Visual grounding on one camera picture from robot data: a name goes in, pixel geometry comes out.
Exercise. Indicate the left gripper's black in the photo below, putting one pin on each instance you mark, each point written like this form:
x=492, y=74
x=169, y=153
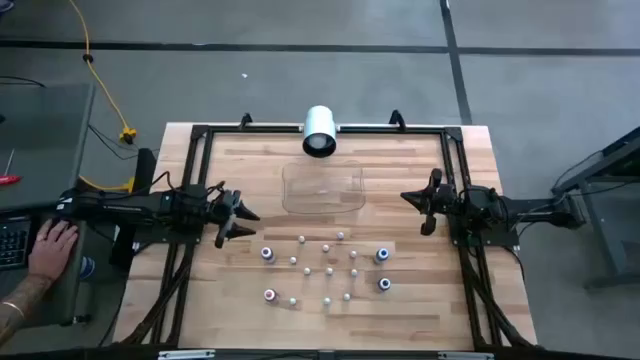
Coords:
x=220, y=210

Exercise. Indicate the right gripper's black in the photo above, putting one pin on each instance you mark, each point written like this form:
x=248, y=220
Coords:
x=442, y=200

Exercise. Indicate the large purple food coloring bottle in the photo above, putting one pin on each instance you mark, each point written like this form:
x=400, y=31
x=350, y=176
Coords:
x=267, y=253

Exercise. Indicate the small purple dropper bottle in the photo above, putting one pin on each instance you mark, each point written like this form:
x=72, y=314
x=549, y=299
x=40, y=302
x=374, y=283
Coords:
x=293, y=260

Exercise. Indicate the large blue food coloring bottle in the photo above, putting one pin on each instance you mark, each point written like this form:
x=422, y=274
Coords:
x=381, y=255

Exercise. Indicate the small dark red dropper bottle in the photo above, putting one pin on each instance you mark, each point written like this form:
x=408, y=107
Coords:
x=340, y=235

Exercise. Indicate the large black food coloring bottle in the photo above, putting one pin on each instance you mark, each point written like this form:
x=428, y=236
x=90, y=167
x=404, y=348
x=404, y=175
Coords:
x=384, y=284

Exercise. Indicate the person's forearm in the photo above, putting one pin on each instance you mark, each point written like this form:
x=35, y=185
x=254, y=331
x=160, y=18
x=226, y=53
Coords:
x=20, y=300

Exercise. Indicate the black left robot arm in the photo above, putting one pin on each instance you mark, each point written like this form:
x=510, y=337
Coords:
x=125, y=207

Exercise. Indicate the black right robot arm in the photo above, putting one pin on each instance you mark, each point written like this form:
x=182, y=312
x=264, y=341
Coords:
x=530, y=209

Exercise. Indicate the clear plastic bin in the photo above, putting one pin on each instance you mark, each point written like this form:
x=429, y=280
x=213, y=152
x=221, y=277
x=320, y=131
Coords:
x=322, y=187

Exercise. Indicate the black stand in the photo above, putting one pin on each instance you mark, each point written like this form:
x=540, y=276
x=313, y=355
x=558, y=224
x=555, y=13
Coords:
x=145, y=165

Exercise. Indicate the blue white round object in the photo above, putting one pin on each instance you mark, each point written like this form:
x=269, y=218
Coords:
x=88, y=269

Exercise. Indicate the gray metal side table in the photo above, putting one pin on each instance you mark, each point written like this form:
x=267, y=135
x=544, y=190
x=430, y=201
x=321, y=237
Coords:
x=605, y=240

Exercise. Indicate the person's hand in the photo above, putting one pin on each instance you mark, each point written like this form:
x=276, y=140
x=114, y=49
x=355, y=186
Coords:
x=52, y=250

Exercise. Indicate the gray desk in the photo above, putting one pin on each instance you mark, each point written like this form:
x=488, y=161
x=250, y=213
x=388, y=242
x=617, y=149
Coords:
x=45, y=140

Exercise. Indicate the black keyboard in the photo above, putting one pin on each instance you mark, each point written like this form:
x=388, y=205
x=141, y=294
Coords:
x=15, y=245

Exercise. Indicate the black frame clamp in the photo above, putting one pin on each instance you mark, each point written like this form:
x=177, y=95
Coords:
x=245, y=121
x=397, y=120

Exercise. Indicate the silver metal bracket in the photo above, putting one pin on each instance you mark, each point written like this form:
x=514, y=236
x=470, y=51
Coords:
x=465, y=356
x=187, y=355

